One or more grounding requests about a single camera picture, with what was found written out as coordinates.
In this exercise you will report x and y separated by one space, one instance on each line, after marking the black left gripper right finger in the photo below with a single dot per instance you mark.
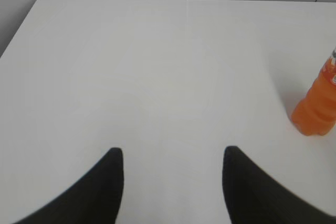
252 196

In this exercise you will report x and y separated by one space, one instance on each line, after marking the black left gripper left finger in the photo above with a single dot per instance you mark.
94 198

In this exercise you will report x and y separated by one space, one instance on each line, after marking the orange Mirinda soda bottle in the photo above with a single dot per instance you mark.
315 113

